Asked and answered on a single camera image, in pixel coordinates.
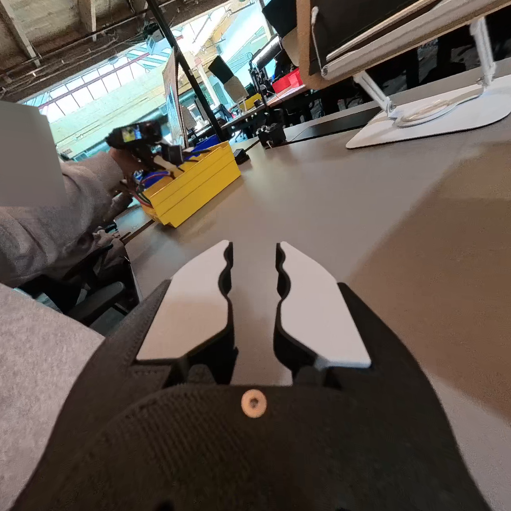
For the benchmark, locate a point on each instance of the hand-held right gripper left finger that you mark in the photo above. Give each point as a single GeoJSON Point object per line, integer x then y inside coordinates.
{"type": "Point", "coordinates": [187, 315]}

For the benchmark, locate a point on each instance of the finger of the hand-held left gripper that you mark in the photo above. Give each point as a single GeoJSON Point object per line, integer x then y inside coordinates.
{"type": "Point", "coordinates": [161, 161]}

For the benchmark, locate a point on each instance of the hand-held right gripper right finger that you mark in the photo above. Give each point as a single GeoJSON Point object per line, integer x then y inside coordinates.
{"type": "Point", "coordinates": [319, 319]}

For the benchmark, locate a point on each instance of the yellow plastic bin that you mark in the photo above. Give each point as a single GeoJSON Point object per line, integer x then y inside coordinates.
{"type": "Point", "coordinates": [199, 187]}

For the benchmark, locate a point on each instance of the person's left forearm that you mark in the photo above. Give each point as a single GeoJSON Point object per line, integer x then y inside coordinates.
{"type": "Point", "coordinates": [92, 179]}

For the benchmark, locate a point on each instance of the person's left hand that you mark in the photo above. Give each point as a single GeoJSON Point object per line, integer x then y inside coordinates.
{"type": "Point", "coordinates": [123, 159]}

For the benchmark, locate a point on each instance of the wooden display board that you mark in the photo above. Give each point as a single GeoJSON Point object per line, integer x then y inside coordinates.
{"type": "Point", "coordinates": [173, 103]}

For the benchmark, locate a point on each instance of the blue plastic bin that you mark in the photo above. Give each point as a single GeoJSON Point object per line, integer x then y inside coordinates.
{"type": "Point", "coordinates": [207, 143]}

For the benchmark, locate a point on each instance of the black power adapter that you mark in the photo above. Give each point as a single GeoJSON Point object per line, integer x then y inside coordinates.
{"type": "Point", "coordinates": [241, 156]}

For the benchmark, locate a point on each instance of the black office chair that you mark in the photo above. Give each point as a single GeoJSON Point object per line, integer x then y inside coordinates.
{"type": "Point", "coordinates": [99, 299]}

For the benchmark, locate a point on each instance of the red plastic bin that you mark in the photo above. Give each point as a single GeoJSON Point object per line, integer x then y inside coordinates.
{"type": "Point", "coordinates": [287, 82]}

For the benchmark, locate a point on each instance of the white folding stand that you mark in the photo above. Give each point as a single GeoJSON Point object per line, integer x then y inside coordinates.
{"type": "Point", "coordinates": [439, 119]}

